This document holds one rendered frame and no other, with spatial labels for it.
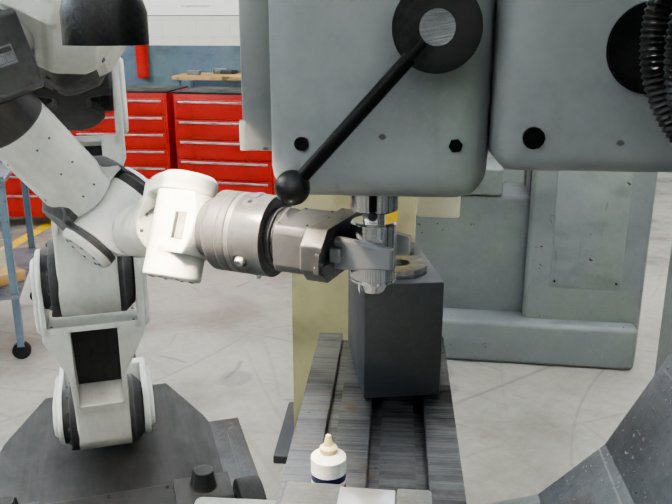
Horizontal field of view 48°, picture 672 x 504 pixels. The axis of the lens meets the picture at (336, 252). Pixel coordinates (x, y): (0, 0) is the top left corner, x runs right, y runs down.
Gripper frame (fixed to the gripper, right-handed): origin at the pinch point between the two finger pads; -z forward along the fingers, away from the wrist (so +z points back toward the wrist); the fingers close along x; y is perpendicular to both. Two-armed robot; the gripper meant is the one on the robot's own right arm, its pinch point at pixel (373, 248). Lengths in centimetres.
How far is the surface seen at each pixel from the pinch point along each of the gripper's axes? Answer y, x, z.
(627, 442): 27.5, 21.1, -26.3
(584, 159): -11.6, -5.8, -20.0
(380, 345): 24.7, 30.4, 9.6
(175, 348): 126, 204, 171
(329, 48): -20.0, -10.6, 0.4
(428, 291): 16.3, 33.8, 3.4
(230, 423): 85, 92, 74
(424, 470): 34.9, 16.1, -2.0
